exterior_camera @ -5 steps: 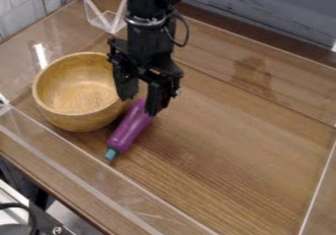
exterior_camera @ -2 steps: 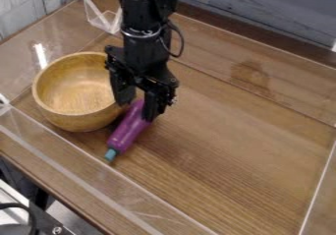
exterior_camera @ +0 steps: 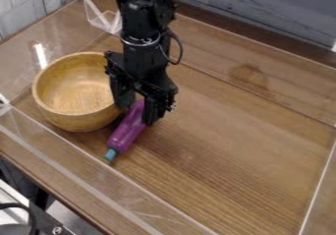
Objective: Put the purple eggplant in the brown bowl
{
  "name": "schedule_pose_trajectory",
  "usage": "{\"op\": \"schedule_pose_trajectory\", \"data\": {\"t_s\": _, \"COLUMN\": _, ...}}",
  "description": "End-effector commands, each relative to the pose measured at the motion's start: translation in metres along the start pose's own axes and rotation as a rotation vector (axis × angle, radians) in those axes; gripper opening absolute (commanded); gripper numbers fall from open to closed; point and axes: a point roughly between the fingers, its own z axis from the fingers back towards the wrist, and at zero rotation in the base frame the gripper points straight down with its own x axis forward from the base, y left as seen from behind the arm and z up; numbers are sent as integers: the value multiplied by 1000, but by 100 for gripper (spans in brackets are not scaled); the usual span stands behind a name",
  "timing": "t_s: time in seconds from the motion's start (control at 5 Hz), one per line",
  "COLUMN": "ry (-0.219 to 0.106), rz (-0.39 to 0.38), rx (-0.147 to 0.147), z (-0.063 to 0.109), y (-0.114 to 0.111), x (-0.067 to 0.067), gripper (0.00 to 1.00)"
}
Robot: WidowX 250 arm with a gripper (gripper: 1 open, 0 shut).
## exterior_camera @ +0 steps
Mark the brown wooden bowl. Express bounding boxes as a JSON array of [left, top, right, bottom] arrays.
[[32, 51, 124, 132]]

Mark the clear acrylic corner bracket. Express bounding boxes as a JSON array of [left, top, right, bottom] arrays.
[[83, 0, 123, 35]]

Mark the clear acrylic tray wall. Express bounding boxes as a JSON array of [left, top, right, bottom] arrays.
[[0, 1, 336, 235]]

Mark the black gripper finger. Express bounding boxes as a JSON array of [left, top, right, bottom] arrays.
[[111, 77, 135, 109], [142, 93, 170, 126]]

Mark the black metal table bracket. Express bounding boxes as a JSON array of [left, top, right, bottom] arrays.
[[28, 203, 76, 235]]

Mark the black cable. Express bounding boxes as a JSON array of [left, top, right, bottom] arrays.
[[158, 30, 184, 66]]

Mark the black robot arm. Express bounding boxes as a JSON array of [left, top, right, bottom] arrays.
[[106, 0, 179, 126]]

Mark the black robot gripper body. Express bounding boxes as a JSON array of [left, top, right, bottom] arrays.
[[104, 38, 179, 111]]

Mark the purple toy eggplant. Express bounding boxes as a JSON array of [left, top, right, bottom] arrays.
[[106, 100, 146, 161]]

